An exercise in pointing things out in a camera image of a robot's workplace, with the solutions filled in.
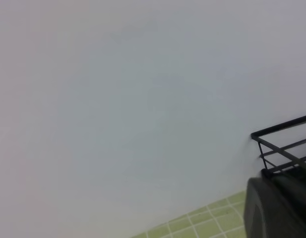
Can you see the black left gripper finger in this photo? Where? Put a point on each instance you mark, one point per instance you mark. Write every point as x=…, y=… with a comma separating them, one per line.
x=275, y=207

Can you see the black wire dish rack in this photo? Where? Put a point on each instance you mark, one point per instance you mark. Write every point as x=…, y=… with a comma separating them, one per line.
x=295, y=165

